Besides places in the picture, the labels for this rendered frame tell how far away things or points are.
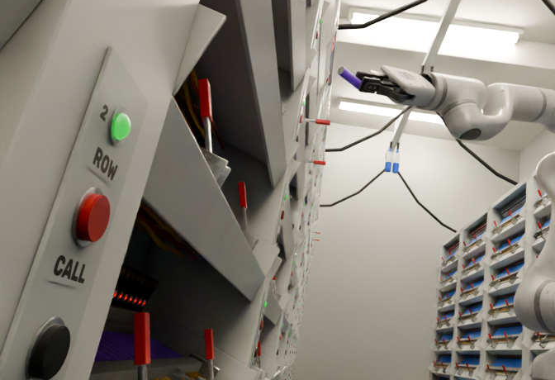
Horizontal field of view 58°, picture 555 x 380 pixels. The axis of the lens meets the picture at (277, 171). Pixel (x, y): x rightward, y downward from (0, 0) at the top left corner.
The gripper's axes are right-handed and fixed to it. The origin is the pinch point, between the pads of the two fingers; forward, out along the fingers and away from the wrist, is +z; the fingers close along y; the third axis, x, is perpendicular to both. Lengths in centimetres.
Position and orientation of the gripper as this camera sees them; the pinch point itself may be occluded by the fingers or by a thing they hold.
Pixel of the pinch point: (366, 82)
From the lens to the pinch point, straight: 107.4
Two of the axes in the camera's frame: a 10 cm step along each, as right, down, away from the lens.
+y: 3.5, 5.8, -7.3
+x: -2.9, 8.1, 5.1
